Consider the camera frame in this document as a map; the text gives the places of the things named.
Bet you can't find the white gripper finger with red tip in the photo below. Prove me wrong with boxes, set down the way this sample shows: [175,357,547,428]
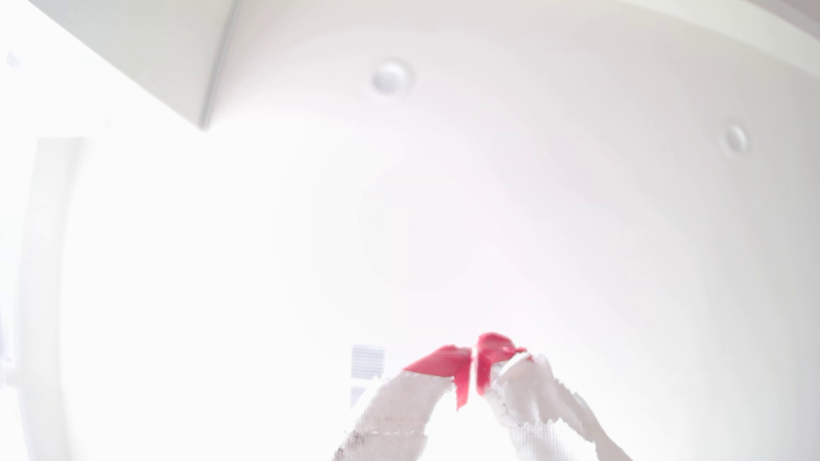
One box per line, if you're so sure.
[476,332,634,461]
[332,344,474,461]

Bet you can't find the round recessed ceiling light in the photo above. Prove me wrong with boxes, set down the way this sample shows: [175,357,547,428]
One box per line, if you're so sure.
[369,59,413,98]
[719,122,750,158]

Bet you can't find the white ceiling beam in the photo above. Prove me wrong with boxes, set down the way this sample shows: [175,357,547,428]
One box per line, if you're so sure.
[29,0,241,130]

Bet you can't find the grey wall vent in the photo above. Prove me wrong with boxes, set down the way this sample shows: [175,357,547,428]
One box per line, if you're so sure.
[350,345,386,381]

